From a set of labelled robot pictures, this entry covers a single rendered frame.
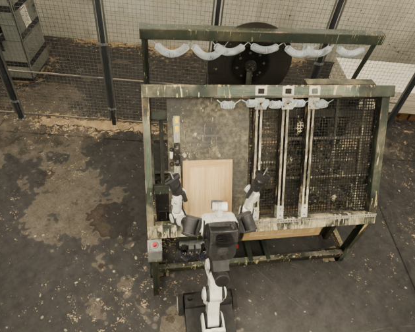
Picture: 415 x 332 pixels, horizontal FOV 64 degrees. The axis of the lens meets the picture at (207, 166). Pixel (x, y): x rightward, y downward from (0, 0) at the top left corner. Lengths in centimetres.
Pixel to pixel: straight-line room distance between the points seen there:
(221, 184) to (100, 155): 239
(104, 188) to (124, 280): 131
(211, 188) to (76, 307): 179
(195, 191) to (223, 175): 28
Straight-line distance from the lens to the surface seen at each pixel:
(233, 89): 279
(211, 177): 294
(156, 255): 290
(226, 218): 253
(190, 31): 297
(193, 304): 345
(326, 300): 402
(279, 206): 314
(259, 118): 292
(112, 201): 436
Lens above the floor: 340
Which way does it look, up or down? 46 degrees down
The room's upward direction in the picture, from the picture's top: 8 degrees clockwise
